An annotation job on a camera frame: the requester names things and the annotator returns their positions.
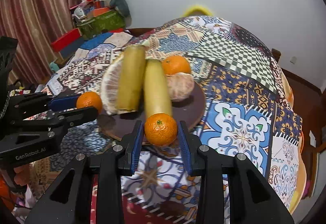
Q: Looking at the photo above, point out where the small tangerine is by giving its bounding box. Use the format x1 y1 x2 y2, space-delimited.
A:
144 113 178 147
76 92 103 114

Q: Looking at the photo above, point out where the pomelo wedge with rind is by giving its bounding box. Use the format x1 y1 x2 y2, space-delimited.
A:
100 54 134 115

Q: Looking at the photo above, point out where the peeled pomelo wedge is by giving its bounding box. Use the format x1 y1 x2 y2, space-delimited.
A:
166 72 195 102

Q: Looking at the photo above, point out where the large orange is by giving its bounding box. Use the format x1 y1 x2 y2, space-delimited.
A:
162 56 191 75

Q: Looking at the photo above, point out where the purple round plate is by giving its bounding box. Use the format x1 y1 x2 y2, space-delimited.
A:
97 83 206 141

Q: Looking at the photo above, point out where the patchwork patterned tablecloth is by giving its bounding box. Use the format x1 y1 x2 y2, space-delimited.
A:
25 15 308 224

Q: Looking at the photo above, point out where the red box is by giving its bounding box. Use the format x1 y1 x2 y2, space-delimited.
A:
51 28 81 52

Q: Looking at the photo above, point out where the blue patchwork bed quilt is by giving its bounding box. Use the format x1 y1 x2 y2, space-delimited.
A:
70 31 132 61

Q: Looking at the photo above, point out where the striped red gold curtain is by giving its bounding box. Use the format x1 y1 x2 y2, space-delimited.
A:
1 0 81 84

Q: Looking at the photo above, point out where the green storage box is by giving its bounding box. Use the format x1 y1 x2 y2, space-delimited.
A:
77 10 126 40

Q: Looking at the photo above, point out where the white wall socket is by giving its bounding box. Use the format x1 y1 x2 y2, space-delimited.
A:
290 56 297 64

